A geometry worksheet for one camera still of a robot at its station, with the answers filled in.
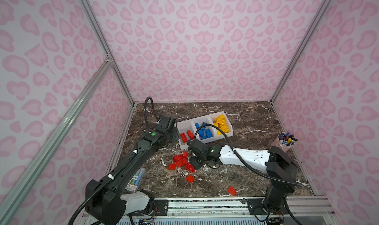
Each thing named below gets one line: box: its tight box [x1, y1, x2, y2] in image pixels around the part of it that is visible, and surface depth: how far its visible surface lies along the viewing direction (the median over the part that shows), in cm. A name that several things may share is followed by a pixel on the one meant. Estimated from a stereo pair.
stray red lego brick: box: [185, 174, 195, 184], surface depth 84 cm
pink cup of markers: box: [271, 131, 298, 153], surface depth 86 cm
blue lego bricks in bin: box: [194, 121, 213, 140], surface depth 100 cm
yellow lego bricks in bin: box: [213, 114, 229, 136], surface depth 103 cm
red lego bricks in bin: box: [180, 129, 195, 144], surface depth 100 cm
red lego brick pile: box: [167, 150, 195, 173], surface depth 90 cm
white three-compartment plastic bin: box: [176, 111, 234, 150], surface depth 102 cm
